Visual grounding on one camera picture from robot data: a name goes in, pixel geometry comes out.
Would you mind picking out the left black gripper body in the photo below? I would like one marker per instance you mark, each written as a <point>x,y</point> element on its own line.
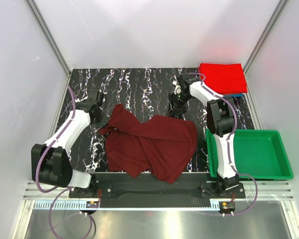
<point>102,120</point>

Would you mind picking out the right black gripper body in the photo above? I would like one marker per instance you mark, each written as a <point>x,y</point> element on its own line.
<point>179,101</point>

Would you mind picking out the dark red t-shirt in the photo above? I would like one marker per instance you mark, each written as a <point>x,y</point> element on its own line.
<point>162,145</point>

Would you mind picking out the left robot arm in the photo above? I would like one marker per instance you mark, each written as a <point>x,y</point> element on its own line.
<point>50,164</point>

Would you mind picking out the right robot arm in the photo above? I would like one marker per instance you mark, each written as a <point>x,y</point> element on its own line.
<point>221,122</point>

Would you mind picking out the folded bright red t-shirt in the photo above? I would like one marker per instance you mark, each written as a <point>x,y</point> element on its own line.
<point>225,79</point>

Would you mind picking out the folded blue t-shirt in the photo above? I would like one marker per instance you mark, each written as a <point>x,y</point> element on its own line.
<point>234,95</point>

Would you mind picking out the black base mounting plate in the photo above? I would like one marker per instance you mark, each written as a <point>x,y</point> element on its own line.
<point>145,192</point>

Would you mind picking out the left connector box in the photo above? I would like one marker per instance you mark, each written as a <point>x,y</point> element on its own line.
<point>92,204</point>

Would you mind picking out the connector box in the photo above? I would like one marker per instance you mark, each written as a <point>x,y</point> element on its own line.
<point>92,204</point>
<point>228,205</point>

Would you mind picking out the green plastic tray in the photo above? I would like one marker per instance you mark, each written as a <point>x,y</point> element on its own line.
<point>261,154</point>

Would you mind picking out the right connector box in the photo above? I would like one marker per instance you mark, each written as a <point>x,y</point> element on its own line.
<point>228,205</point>

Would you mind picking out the left aluminium frame post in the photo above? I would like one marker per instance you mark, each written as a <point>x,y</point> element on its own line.
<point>48,36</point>

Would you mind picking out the aluminium frame post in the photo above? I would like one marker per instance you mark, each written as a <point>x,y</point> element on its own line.
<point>48,36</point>
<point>281,5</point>

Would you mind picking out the aluminium front rail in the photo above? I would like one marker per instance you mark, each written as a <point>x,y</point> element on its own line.
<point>267,212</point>

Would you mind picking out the right aluminium frame post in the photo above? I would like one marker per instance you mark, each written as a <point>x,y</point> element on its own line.
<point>281,5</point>

